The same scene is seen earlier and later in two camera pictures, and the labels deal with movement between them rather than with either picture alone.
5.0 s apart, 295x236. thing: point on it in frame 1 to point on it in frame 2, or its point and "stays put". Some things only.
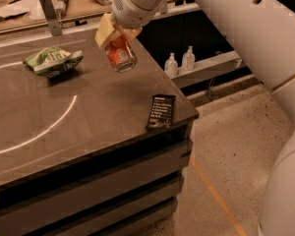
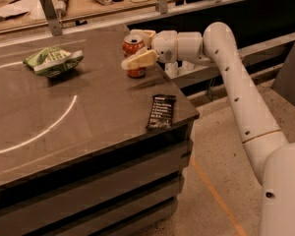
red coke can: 120,54 to 132,44
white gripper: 134,11 to 164,45
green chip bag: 52,62 stays put
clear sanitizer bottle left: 171,66 stays put
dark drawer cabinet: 129,189 stays put
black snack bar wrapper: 161,111 stays put
